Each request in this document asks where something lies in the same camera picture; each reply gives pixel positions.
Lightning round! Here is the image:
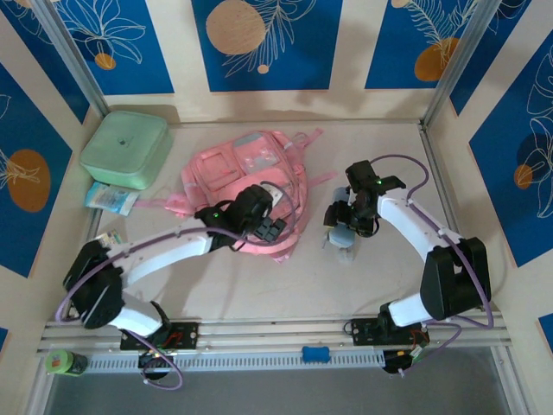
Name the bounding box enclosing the light blue round object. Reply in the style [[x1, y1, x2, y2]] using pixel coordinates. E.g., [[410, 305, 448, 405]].
[[326, 224, 359, 250]]

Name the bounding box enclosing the pink backpack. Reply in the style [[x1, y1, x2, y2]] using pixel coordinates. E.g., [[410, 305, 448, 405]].
[[131, 127, 338, 265]]

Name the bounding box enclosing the blue white tissue pack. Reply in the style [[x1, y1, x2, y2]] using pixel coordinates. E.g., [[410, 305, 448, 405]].
[[84, 181, 142, 216]]

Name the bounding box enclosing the mint green square case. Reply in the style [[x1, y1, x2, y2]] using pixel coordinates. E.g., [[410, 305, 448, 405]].
[[79, 111, 168, 190]]

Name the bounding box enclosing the white green printed packet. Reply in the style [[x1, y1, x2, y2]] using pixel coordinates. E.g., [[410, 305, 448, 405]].
[[92, 228, 125, 251]]

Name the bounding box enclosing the blue poster beige circle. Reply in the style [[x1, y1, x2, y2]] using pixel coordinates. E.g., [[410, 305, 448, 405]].
[[191, 0, 345, 93]]

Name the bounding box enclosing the blue poster white leaf outline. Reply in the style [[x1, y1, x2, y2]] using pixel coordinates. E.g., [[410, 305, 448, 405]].
[[468, 41, 553, 269]]

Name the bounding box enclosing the blue plastic clip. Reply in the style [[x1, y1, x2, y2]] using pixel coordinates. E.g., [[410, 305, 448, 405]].
[[302, 345, 332, 363]]

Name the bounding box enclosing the blue poster orange fruit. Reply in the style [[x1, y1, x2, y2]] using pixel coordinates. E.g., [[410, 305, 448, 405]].
[[365, 0, 480, 91]]

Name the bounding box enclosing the blue poster white flower outline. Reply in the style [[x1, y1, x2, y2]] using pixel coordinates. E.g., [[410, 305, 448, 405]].
[[55, 0, 176, 96]]

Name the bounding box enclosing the green tape roll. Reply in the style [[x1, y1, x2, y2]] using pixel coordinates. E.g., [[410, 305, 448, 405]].
[[45, 348, 89, 377]]

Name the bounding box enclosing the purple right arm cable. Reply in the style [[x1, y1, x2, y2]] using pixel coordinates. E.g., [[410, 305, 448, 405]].
[[369, 153, 496, 377]]

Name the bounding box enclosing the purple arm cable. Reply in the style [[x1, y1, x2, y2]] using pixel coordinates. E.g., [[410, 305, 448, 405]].
[[55, 198, 299, 390], [369, 153, 496, 377]]

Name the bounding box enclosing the aluminium side rail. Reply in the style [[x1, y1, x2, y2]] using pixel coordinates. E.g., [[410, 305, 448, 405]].
[[417, 123, 496, 312]]

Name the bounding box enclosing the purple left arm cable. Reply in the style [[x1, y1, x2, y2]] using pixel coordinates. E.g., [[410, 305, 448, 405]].
[[55, 198, 299, 390]]

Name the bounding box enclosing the aluminium table rail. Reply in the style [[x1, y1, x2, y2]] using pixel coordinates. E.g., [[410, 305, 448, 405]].
[[36, 313, 513, 356]]

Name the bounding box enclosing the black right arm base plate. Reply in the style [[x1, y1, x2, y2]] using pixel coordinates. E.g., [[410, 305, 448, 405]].
[[350, 317, 429, 347]]

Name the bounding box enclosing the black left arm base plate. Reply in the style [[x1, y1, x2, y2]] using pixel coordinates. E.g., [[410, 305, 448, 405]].
[[119, 322, 200, 351]]

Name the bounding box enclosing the white slotted cable duct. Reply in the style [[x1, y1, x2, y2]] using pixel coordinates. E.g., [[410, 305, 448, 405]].
[[88, 350, 385, 373]]

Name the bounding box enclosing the aluminium frame post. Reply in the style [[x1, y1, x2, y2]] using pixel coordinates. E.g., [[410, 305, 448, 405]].
[[421, 0, 498, 131], [32, 0, 109, 116]]

